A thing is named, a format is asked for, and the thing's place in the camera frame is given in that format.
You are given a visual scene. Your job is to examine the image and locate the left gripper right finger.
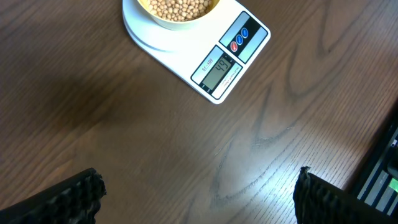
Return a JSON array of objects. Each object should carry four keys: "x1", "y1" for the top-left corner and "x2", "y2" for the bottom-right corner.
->
[{"x1": 293, "y1": 166, "x2": 395, "y2": 224}]

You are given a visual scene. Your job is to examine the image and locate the pale yellow bowl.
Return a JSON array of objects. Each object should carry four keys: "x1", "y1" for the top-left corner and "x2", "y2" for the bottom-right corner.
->
[{"x1": 137, "y1": 0, "x2": 220, "y2": 30}]

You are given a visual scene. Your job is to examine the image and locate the soybeans in bowl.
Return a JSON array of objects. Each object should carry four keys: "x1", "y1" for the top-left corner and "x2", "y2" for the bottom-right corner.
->
[{"x1": 139, "y1": 0, "x2": 218, "y2": 22}]

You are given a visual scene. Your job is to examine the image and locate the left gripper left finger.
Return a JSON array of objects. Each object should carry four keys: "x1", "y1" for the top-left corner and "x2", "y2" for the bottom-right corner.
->
[{"x1": 1, "y1": 168, "x2": 106, "y2": 224}]

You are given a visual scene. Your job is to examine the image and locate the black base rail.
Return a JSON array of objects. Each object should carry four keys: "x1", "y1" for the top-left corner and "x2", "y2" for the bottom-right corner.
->
[{"x1": 348, "y1": 115, "x2": 397, "y2": 218}]

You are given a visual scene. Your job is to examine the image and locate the white digital kitchen scale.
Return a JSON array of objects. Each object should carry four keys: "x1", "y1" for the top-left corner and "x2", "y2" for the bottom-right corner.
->
[{"x1": 122, "y1": 0, "x2": 271, "y2": 104}]

